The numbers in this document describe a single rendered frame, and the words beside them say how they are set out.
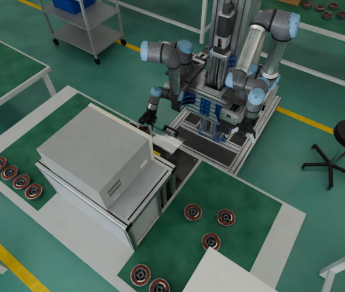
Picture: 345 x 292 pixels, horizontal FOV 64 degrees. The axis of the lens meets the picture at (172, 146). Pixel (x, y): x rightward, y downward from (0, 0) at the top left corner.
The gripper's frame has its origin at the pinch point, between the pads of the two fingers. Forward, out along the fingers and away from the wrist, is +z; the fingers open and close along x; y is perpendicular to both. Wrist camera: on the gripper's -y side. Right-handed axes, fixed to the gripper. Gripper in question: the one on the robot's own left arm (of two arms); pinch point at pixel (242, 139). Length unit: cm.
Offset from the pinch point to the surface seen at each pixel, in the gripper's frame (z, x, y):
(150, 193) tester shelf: 4, 26, -56
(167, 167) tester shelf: 3.6, 27.7, -37.4
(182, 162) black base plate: 38, 33, -11
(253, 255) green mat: 40, -35, -42
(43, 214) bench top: 40, 89, -92
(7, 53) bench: 40, 255, 7
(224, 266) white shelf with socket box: -5, -22, -70
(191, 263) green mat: 40, -7, -66
